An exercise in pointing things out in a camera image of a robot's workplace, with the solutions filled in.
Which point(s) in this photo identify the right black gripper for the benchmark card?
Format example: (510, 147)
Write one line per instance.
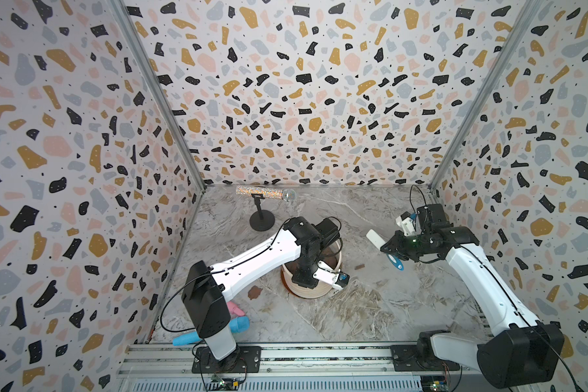
(395, 246)

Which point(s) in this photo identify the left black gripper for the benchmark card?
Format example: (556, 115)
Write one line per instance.
(304, 281)

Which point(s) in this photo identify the cream ceramic pot with soil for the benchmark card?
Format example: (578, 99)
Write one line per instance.
(333, 261)

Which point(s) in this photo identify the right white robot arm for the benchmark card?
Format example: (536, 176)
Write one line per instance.
(522, 350)

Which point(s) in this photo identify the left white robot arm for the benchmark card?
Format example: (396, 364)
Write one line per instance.
(208, 289)

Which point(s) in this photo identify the terracotta pot saucer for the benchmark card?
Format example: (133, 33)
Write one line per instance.
(286, 289)

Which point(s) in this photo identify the fallen mud piece left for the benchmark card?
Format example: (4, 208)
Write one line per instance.
(254, 292)

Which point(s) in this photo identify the glitter tube on black stand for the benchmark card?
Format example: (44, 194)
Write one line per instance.
(263, 220)

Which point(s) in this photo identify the pink silicone tool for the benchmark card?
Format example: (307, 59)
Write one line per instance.
(234, 310)

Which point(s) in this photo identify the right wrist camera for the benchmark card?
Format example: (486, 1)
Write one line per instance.
(406, 223)

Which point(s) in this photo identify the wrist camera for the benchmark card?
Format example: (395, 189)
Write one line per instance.
(337, 280)
(406, 223)

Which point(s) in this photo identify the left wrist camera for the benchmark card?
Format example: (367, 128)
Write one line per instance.
(337, 280)

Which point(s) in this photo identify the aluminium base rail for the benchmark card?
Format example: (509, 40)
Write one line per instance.
(343, 366)

